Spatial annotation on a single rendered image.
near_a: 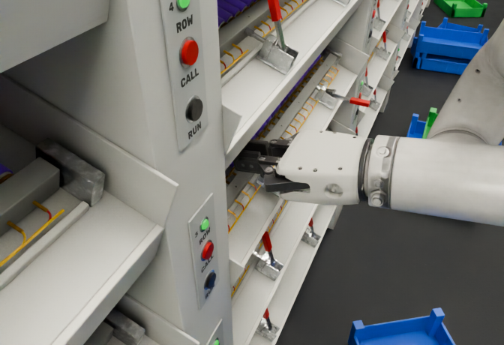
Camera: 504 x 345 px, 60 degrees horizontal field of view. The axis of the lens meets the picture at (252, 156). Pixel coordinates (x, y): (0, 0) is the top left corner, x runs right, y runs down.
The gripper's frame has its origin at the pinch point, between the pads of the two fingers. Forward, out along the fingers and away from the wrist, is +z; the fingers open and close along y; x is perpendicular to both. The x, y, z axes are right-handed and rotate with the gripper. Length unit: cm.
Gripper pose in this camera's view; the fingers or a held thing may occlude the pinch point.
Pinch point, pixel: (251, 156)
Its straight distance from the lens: 58.2
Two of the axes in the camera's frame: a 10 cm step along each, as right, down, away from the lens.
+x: -1.6, -8.3, -5.4
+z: -9.0, -1.1, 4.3
